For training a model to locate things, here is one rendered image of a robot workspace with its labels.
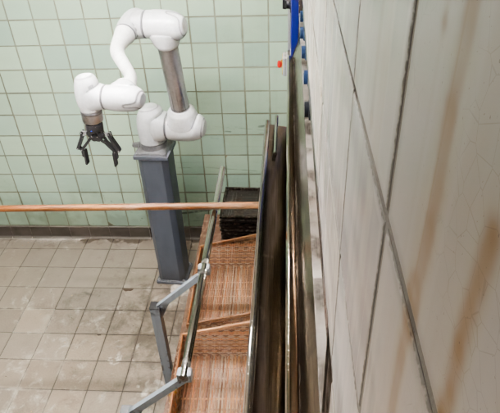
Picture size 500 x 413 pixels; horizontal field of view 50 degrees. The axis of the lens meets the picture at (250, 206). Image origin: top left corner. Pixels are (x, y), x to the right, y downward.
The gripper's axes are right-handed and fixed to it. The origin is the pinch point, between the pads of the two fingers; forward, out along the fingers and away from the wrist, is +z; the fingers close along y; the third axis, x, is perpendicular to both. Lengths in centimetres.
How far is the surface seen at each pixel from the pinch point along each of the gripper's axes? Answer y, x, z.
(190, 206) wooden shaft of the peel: -44.0, 14.3, 10.0
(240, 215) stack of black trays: -58, -31, 47
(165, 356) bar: -38, 51, 65
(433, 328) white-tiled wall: -103, 184, -112
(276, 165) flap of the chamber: -80, 11, -11
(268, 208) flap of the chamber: -81, 41, -12
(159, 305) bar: -38, 51, 34
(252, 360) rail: -85, 110, -14
